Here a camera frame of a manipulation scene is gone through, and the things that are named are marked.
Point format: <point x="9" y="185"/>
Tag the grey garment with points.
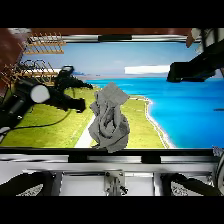
<point x="109" y="123"/>

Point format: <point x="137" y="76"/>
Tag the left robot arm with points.
<point x="20" y="101"/>

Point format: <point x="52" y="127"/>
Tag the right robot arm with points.
<point x="208" y="61"/>

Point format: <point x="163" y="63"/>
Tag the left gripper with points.
<point x="68" y="83"/>

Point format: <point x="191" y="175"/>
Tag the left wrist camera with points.
<point x="67" y="70"/>

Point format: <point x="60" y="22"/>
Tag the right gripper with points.
<point x="185" y="71"/>

